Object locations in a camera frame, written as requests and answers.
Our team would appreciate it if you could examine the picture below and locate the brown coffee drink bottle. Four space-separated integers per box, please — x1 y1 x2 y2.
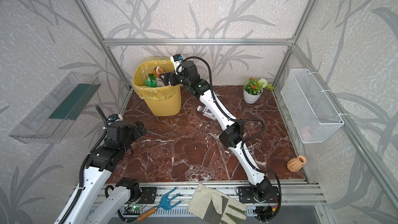
153 66 165 78

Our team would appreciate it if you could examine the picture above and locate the green plastic bottle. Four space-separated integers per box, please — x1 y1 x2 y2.
145 74 158 88

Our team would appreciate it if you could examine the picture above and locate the grape juice bottle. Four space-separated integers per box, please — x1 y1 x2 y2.
197 105 216 120

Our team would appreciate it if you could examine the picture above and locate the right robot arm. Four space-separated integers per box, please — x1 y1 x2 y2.
160 54 282 205

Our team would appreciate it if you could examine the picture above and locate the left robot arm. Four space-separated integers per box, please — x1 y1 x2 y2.
55 106 147 224

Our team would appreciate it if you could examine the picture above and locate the clear yellow bin liner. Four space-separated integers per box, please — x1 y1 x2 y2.
132 57 180 101

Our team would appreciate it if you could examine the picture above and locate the yellow ribbed waste bin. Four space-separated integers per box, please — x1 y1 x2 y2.
132 60 182 117

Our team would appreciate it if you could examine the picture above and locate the white pot with flowers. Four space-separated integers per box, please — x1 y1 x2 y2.
244 77 274 104

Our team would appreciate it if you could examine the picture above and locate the blue garden hand fork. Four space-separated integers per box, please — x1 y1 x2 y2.
136 187 181 222

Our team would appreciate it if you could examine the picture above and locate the terracotta clay vase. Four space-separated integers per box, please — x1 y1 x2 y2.
287 156 307 172

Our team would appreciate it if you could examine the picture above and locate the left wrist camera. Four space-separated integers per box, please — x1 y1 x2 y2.
108 114 123 123

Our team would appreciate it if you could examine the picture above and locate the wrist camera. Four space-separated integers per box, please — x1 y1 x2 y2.
108 114 123 123
170 54 183 74

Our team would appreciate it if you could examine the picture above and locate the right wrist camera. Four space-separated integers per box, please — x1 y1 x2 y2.
170 54 183 74

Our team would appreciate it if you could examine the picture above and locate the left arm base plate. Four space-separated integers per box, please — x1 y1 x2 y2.
136 187 157 205

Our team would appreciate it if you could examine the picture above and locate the clear acrylic wall shelf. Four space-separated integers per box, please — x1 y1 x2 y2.
9 72 101 144

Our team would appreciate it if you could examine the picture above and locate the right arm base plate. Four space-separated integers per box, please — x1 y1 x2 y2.
236 186 280 204

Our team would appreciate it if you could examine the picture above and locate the white wire mesh basket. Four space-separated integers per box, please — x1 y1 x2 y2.
281 68 345 144

